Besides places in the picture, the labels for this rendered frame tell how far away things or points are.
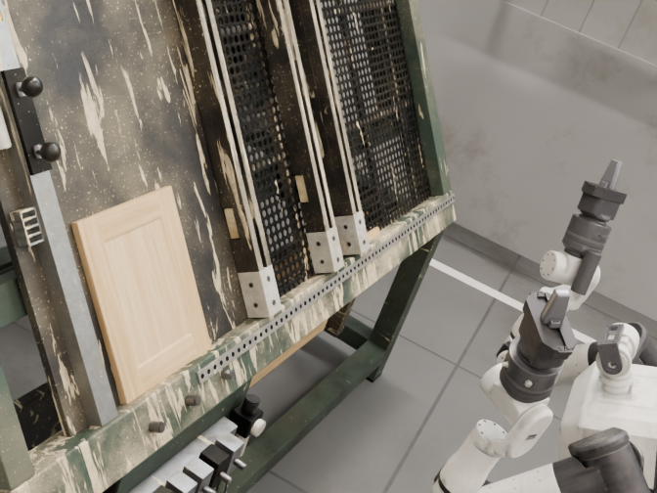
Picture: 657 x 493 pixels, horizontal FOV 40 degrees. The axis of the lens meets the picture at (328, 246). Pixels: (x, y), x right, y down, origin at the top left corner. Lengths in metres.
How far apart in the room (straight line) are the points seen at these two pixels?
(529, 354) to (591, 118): 3.77
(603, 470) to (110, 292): 1.05
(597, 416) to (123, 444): 0.95
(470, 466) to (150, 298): 0.84
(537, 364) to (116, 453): 0.93
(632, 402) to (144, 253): 1.07
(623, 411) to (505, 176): 3.62
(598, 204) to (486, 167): 3.32
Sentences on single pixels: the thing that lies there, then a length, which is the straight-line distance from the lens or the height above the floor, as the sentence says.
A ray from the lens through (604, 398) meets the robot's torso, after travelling 1.80.
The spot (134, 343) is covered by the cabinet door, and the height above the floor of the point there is 0.98.
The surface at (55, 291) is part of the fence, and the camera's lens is 1.86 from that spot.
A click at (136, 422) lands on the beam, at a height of 0.88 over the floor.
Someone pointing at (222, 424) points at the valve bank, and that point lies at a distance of 2.25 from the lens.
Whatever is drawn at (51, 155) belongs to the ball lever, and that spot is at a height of 1.44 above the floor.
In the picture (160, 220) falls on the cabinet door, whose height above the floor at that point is 1.17.
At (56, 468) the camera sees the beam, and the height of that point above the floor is 0.90.
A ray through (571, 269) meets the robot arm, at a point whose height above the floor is 1.41.
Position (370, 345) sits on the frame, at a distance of 3.71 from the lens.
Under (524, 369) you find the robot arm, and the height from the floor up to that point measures 1.50.
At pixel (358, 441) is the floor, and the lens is 3.52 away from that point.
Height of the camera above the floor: 2.22
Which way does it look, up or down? 28 degrees down
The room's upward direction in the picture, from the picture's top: 20 degrees clockwise
